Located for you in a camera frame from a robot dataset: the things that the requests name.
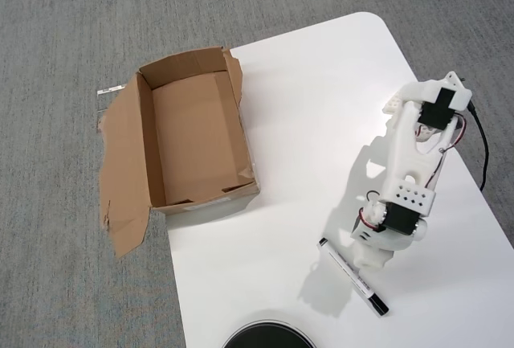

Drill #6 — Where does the black power cable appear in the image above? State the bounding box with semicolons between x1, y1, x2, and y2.
465;100;490;193

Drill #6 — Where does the white marker pen black cap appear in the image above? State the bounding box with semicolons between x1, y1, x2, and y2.
316;237;390;319

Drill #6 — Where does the black round disc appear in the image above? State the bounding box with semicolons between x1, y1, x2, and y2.
222;309;316;348

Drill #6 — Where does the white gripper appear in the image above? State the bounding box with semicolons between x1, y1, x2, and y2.
353;241;407;272

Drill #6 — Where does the open brown cardboard box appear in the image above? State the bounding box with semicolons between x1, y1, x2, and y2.
97;45;262;260

